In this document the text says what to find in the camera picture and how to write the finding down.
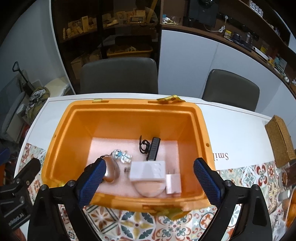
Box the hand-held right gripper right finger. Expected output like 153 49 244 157
193 158 273 241

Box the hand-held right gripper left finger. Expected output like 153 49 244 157
27 159 107 241

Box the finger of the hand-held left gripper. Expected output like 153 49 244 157
14 159 41 184

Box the silver oval case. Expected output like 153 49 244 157
103 156 121 183

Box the white wall charger plug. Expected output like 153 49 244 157
165 169 181 195

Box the astronaut keychain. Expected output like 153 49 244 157
102 149 133 164

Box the white battery charger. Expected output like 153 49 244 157
129 160 166 183

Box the round antlered night light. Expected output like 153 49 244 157
135 181 166 198

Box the black bike light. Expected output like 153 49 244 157
139 136 161 161

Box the orange plastic crate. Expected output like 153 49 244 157
42 95 216 219

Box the tile-print tablecloth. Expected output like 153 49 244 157
14 93 296 241

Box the grey armchair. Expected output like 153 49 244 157
0 74 26 139

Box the patterned cloth bag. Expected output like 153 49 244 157
25 86 50 117

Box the small dish with snacks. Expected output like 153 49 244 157
279 170 289 188

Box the small white cylinder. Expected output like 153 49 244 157
279 189 292 202

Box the woven wicker box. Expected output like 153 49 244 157
265 115 296 168

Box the cream foam pad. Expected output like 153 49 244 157
44 77 75 96

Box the black shovel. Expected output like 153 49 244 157
12 61 35 95

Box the grey dining chair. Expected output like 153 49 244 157
202 69 260 112
80 57 159 95

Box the cardboard box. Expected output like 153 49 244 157
70 56 84 80

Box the white cabinet with wooden counter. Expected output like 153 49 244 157
159 22 296 121

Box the dark wooden shelving unit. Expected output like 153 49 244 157
51 0 162 93

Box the black countertop appliance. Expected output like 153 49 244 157
187 0 219 26

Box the white cable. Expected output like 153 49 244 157
203 22 226 33

